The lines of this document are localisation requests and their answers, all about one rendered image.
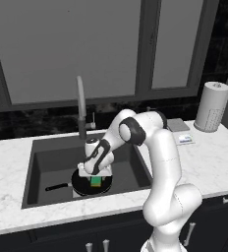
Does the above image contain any dark framed window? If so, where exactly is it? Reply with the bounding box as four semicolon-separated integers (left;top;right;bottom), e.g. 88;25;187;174
0;0;220;114

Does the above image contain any dark drawer front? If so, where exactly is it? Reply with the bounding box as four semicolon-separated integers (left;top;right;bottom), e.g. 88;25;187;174
198;191;228;216

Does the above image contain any dark grey sink basin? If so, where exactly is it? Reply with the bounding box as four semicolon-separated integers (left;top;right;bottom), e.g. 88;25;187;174
21;130;155;210

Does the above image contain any dark panel under sink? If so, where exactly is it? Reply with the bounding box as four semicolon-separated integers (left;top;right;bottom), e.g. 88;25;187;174
28;210;147;242

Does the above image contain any grey and white kitchen scale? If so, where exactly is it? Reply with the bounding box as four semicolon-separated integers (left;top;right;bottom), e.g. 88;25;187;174
166;117;197;147

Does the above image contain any black frying pan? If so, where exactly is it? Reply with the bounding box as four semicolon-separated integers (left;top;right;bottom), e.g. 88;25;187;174
44;168;115;198

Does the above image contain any white paper towel roll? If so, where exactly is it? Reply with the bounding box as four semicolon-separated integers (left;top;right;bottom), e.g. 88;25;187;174
193;81;228;134

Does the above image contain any grey tall tap spout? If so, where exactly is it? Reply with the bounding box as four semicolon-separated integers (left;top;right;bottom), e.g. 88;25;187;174
75;75;88;141

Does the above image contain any dark cupboard door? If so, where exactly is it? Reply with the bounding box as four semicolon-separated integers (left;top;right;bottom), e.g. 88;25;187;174
0;229;98;252
95;225;156;252
179;206;228;252

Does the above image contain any grey tap lever handle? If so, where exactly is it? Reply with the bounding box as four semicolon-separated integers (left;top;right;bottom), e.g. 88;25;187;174
86;111;97;130

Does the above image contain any green sponge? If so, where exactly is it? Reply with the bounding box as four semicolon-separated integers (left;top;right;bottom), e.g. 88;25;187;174
89;176;102;188

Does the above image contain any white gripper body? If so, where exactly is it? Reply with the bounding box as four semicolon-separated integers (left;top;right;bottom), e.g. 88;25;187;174
77;162;114;178

